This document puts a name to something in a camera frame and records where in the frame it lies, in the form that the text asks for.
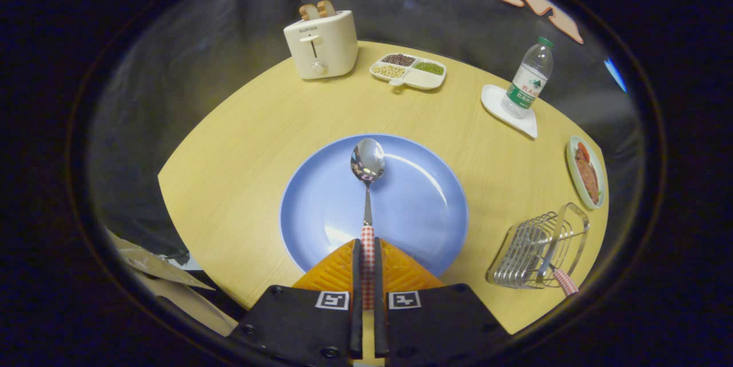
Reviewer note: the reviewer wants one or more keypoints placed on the clear water bottle green cap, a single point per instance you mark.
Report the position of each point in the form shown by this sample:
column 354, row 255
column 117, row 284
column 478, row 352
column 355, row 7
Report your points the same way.
column 527, row 83

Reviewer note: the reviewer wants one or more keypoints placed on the pale green oval plate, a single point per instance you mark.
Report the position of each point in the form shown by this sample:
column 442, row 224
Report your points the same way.
column 571, row 172

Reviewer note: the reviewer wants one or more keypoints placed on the white square coaster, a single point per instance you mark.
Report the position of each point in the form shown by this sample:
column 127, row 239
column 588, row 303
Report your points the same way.
column 492, row 101

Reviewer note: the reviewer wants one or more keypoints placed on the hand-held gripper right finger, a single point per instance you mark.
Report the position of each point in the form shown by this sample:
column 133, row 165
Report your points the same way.
column 441, row 327

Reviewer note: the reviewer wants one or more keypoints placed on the white divided dish of beans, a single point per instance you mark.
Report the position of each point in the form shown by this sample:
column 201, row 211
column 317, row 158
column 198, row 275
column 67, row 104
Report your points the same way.
column 421, row 78

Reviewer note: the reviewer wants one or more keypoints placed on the cream toaster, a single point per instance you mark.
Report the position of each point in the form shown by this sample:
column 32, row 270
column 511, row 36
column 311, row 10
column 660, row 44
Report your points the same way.
column 332, row 46

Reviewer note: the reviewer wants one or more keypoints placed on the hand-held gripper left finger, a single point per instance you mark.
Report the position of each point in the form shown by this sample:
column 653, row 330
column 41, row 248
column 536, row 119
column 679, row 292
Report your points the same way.
column 298, row 327

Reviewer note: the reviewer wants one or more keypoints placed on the metal perforated basket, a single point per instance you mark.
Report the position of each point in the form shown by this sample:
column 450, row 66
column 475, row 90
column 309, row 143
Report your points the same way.
column 524, row 252

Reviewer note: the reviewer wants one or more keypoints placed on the brown meat slices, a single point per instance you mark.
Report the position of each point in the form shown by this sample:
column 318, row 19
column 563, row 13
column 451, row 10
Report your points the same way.
column 588, row 178

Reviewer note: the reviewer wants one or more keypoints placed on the toasted bread slice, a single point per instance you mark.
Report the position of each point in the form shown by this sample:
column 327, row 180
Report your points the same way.
column 309, row 12
column 326, row 8

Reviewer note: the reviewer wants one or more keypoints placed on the beige cardboard box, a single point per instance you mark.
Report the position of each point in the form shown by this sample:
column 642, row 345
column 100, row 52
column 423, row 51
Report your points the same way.
column 172, row 292

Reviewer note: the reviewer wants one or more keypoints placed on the blue plate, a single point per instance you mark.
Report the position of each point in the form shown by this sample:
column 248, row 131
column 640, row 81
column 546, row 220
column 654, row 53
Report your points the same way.
column 424, row 201

